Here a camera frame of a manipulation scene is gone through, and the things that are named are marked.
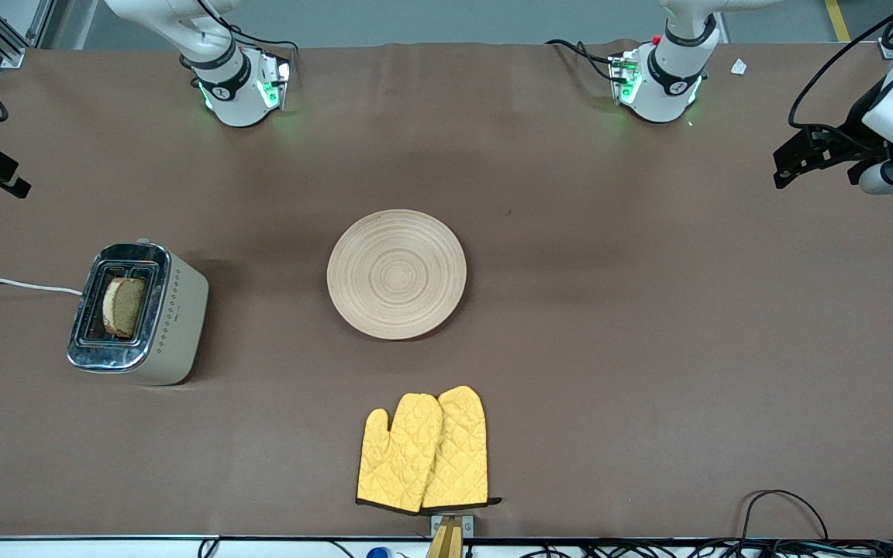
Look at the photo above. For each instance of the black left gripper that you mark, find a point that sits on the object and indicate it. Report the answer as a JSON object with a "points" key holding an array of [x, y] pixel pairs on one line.
{"points": [[856, 118]]}

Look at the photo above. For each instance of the brown toast slice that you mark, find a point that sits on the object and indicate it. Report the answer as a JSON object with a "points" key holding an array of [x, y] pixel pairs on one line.
{"points": [[125, 306]]}

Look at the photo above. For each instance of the round wooden plate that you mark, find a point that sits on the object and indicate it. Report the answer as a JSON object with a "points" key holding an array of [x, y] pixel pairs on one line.
{"points": [[396, 275]]}

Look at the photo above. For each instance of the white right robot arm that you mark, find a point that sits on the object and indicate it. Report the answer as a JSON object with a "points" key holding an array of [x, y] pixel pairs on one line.
{"points": [[233, 97]]}

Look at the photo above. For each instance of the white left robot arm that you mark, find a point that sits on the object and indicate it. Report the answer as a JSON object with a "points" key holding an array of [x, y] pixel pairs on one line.
{"points": [[671, 89]]}

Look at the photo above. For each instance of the small metal mounting plate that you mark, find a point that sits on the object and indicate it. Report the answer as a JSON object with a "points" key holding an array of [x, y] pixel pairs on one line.
{"points": [[468, 525]]}

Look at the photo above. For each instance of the small white paper scrap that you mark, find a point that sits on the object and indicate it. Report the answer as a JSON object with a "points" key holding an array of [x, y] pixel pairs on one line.
{"points": [[739, 67]]}

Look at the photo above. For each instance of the chrome and beige toaster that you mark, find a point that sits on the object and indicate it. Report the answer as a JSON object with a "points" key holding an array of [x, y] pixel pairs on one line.
{"points": [[175, 325]]}

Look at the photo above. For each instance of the brown table cover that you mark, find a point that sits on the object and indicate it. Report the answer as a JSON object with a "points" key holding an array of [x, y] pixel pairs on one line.
{"points": [[648, 349]]}

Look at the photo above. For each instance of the yellow quilted oven mitt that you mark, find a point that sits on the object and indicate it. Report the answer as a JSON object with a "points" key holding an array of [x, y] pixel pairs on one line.
{"points": [[400, 457], [463, 449]]}

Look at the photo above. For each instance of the blue cap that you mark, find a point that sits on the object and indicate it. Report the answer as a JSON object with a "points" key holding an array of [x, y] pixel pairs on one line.
{"points": [[378, 553]]}

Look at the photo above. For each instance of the yellow wooden stick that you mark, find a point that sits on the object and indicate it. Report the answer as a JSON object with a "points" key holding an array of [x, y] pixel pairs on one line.
{"points": [[446, 544]]}

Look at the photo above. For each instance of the metal arm base bracket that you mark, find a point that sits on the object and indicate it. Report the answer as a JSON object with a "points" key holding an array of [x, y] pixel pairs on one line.
{"points": [[623, 77], [276, 85]]}

